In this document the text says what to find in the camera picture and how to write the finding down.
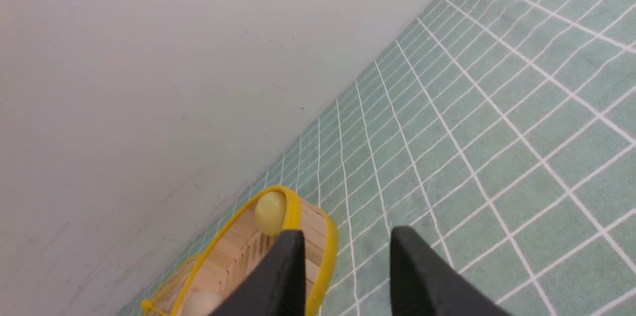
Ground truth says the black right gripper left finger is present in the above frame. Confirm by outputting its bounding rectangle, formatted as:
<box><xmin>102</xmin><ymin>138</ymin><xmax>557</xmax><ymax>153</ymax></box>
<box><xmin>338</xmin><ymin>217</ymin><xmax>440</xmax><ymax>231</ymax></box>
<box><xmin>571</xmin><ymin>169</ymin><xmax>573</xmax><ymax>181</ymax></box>
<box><xmin>211</xmin><ymin>230</ymin><xmax>305</xmax><ymax>316</ymax></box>

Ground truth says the yellow steamed bun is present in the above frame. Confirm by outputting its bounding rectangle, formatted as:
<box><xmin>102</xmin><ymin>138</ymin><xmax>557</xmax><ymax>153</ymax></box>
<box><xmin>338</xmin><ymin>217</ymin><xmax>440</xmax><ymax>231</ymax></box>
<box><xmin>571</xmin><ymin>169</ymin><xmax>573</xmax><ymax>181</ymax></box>
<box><xmin>254</xmin><ymin>191</ymin><xmax>287</xmax><ymax>237</ymax></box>

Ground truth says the green checked tablecloth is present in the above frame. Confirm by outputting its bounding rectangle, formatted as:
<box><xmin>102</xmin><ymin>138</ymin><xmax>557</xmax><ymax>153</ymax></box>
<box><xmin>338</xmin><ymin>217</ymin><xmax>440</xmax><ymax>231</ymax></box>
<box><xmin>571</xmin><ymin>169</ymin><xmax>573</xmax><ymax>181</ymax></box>
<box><xmin>119</xmin><ymin>0</ymin><xmax>636</xmax><ymax>316</ymax></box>

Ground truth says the bamboo steamer lid yellow rim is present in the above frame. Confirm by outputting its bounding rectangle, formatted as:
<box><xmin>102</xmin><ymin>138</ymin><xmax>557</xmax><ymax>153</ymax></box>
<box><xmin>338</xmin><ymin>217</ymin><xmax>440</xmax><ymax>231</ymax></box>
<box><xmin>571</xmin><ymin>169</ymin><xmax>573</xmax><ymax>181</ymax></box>
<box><xmin>140</xmin><ymin>253</ymin><xmax>201</xmax><ymax>316</ymax></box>

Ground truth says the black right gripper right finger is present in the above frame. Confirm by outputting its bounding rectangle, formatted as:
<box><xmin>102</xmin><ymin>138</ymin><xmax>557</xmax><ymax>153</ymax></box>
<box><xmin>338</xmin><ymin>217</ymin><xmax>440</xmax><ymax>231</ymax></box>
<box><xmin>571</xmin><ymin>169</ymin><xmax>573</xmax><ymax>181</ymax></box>
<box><xmin>389</xmin><ymin>226</ymin><xmax>509</xmax><ymax>316</ymax></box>

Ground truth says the bamboo steamer basket yellow rim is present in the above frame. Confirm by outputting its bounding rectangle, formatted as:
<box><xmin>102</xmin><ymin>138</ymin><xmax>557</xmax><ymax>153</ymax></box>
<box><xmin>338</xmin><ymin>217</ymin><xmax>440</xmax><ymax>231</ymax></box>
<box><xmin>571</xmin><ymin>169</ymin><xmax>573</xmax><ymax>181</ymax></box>
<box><xmin>142</xmin><ymin>185</ymin><xmax>338</xmax><ymax>316</ymax></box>

